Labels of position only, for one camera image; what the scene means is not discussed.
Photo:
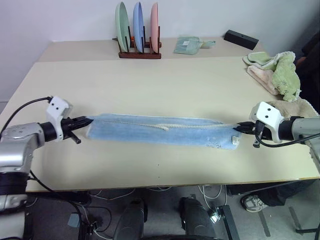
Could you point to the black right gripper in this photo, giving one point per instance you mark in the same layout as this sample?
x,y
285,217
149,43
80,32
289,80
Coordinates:
x,y
264,132

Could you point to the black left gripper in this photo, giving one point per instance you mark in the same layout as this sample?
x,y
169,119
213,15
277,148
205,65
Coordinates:
x,y
68,125

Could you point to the light blue towel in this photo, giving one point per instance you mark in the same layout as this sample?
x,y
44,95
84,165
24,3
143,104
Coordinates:
x,y
162,133

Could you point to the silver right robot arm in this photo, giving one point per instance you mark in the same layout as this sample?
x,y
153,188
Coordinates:
x,y
302,130

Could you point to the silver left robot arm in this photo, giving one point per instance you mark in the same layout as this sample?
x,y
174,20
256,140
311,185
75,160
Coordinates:
x,y
17,147

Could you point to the pale pink towel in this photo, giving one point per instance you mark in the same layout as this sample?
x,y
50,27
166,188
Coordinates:
x,y
262,77

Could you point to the beige towel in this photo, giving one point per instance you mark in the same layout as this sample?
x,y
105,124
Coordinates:
x,y
297,108

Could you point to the pile of green pink towels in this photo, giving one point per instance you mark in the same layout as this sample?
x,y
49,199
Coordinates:
x,y
285,75

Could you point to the grey sneaker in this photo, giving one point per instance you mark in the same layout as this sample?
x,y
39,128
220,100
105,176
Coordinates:
x,y
253,203

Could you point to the brown wooden plate rack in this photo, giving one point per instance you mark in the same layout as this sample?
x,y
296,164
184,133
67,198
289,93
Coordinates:
x,y
140,55

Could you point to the black rectangular box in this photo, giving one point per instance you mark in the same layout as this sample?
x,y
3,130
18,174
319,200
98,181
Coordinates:
x,y
241,39

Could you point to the person in dark clothes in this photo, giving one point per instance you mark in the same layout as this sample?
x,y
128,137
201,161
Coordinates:
x,y
312,62

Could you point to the black metal table leg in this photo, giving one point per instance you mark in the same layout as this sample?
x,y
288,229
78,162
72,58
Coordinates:
x,y
228,222

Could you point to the folded pale green cloth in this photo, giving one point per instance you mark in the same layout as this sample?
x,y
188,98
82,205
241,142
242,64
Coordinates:
x,y
187,45

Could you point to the green plate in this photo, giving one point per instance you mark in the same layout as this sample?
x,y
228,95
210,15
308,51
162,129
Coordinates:
x,y
122,25

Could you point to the dark rounded shape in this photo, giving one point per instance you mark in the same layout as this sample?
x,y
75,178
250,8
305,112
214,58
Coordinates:
x,y
131,222
196,220

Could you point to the blue plate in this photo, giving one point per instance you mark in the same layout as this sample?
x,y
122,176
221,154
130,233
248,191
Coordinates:
x,y
138,22

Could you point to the pink plate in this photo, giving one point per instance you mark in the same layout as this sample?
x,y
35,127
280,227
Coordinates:
x,y
154,25

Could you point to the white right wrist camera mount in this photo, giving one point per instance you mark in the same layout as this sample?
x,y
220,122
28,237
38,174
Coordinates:
x,y
268,112

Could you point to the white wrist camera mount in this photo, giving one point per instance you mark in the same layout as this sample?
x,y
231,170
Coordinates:
x,y
57,107
268,112

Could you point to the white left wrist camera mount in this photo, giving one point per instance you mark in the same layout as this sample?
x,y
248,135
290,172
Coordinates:
x,y
57,107

